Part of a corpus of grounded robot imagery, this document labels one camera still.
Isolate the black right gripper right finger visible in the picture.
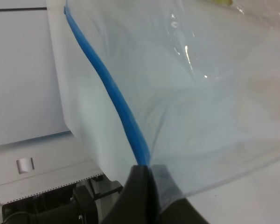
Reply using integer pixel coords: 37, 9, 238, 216
151, 165, 208, 224

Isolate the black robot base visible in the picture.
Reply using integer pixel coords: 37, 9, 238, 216
0, 175, 123, 224

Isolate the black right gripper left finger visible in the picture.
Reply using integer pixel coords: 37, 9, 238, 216
102, 165, 160, 224

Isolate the clear blue-zip plastic bag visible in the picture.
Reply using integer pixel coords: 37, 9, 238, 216
47, 0, 280, 205

